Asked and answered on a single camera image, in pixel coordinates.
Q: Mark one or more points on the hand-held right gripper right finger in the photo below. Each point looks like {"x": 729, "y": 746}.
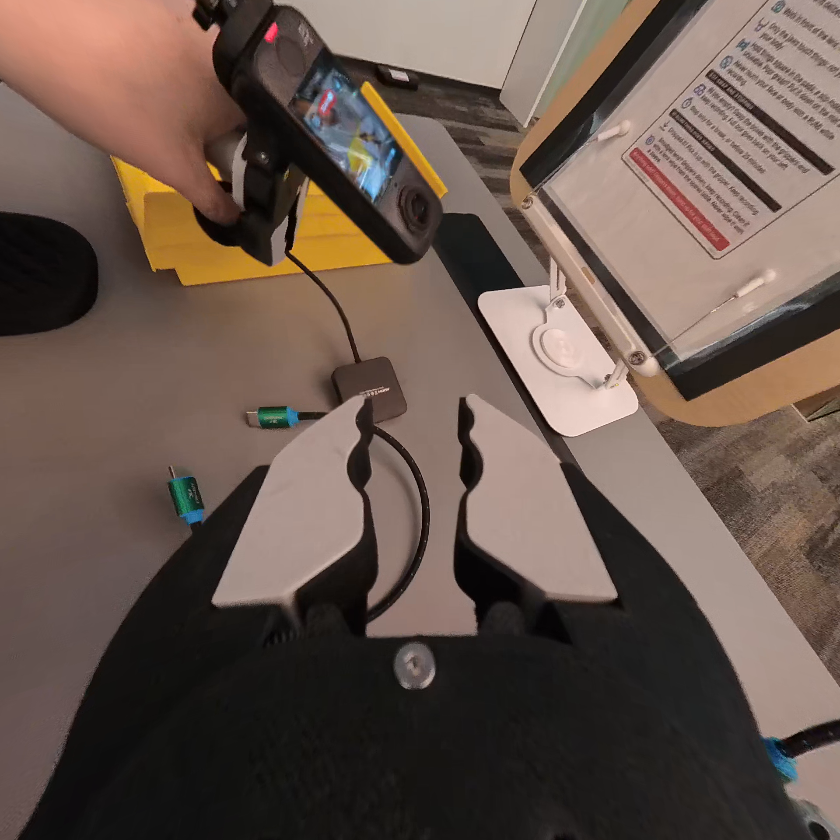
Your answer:
{"x": 531, "y": 525}

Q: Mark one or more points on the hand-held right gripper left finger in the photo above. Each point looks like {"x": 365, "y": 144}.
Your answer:
{"x": 302, "y": 518}

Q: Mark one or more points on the black square hdmi adapter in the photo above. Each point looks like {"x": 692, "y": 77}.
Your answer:
{"x": 377, "y": 387}

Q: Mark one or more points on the person's left hand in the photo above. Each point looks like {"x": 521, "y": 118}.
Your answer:
{"x": 118, "y": 72}

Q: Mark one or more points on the small black floor box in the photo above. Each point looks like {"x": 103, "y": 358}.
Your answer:
{"x": 398, "y": 77}

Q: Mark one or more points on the white tablet stand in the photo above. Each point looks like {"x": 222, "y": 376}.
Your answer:
{"x": 577, "y": 407}

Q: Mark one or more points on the yellow plastic bin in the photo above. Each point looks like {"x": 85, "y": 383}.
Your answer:
{"x": 197, "y": 243}

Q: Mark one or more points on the dark flat table pad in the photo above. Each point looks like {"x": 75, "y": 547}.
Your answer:
{"x": 472, "y": 256}

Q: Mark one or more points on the black textured rounded object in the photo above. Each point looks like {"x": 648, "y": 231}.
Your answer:
{"x": 39, "y": 275}

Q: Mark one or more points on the framed instruction display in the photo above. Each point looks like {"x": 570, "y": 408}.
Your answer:
{"x": 722, "y": 164}

